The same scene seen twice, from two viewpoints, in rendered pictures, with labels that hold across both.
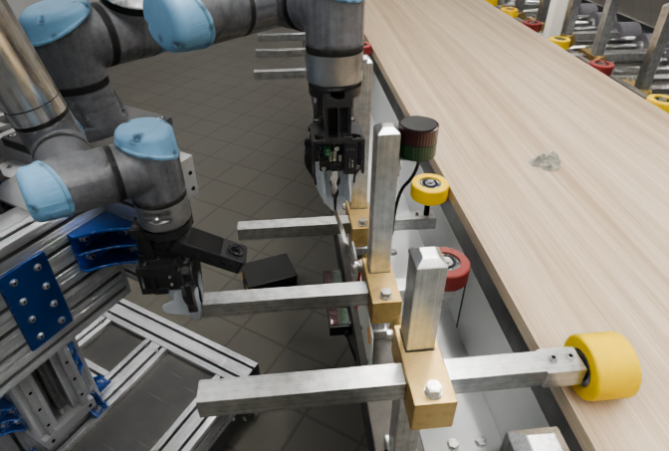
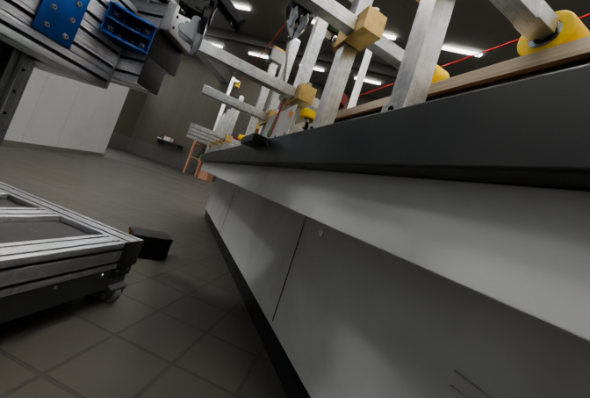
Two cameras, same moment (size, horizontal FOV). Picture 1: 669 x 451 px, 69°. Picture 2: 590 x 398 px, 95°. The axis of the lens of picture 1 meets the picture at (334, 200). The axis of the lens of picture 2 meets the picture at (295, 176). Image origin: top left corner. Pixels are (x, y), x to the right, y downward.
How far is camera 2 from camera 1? 93 cm
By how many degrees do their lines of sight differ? 42
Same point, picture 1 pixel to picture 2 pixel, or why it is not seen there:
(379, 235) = (306, 66)
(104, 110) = not seen: outside the picture
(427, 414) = (373, 17)
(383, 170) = (319, 30)
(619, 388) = (442, 73)
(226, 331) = not seen: hidden behind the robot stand
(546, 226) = not seen: hidden behind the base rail
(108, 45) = not seen: outside the picture
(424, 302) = not seen: outside the picture
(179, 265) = not seen: outside the picture
